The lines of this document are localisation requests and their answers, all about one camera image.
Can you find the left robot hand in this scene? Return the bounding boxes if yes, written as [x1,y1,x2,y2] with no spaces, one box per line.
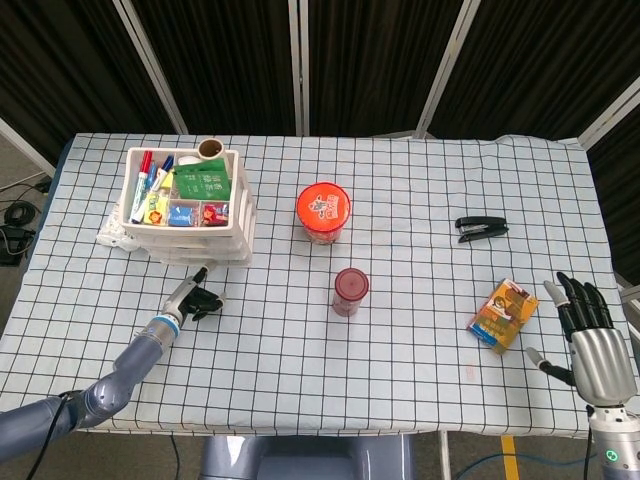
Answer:
[164,266,227,322]

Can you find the blue floor cable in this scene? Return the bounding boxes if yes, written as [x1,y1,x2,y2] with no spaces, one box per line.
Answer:
[452,449,589,480]

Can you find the red cartoon packet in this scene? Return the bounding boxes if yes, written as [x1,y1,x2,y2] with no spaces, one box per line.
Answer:
[199,202,231,227]

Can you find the black floor cables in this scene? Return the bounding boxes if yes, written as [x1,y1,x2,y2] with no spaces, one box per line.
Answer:
[0,179,52,267]

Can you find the black stapler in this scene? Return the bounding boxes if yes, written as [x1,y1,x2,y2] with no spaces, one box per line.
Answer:
[454,215,510,245]

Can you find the blue packet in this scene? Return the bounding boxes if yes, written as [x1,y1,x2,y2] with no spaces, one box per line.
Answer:
[167,205,196,228]

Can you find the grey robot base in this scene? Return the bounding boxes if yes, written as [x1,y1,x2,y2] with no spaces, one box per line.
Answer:
[199,433,416,480]

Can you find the green tea packet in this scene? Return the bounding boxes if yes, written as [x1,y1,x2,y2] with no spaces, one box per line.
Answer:
[172,159,233,204]

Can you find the orange instant noodle cup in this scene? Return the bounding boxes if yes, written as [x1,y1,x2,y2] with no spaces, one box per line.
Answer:
[295,182,352,246]

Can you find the clear plastic wrapped packet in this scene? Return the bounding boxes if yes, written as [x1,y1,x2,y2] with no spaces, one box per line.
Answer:
[95,201,147,254]

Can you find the white desk organizer with drawers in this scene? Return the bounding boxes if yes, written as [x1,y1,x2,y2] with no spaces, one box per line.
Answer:
[118,146,258,269]

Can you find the red-capped marker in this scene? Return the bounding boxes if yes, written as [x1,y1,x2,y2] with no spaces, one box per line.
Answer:
[129,150,154,224]

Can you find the dark folding screen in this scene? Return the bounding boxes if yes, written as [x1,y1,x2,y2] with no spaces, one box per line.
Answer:
[0,0,640,274]

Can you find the blue-capped marker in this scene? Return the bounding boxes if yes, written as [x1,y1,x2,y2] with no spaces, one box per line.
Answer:
[133,155,176,222]

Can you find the checkered tablecloth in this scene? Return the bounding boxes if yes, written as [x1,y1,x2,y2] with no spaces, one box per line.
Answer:
[0,132,640,440]

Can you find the orange cartoon card box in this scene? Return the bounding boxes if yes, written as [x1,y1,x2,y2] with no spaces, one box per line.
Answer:
[466,278,540,356]

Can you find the yellow lion eraser pack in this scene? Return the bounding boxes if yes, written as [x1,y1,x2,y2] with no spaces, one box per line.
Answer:
[143,194,170,226]

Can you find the cardboard tube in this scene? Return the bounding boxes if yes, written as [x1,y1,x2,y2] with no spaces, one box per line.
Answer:
[196,138,225,162]

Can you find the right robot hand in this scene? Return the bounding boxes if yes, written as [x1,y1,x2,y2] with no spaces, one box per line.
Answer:
[524,271,639,405]

